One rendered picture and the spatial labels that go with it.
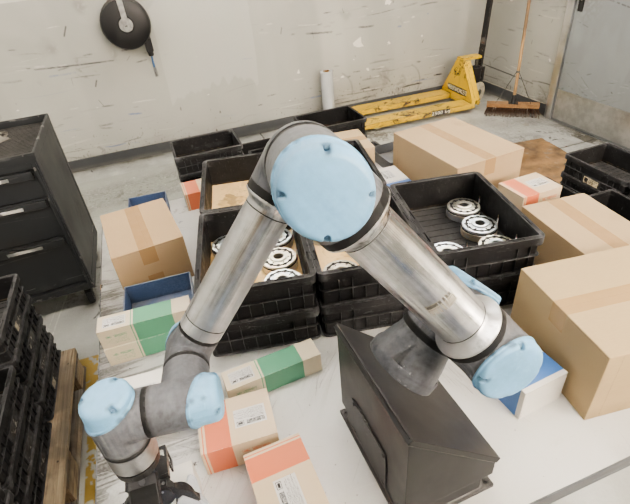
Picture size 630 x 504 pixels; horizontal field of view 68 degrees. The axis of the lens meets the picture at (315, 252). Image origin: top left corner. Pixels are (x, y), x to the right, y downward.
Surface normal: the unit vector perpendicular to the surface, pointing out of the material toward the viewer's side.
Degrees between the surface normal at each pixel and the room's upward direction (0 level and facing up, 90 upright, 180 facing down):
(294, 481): 0
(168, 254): 90
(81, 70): 90
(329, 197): 75
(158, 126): 90
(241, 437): 0
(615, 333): 0
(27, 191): 90
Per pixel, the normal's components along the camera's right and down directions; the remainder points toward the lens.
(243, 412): -0.08, -0.81
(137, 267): 0.45, 0.49
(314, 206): 0.11, 0.33
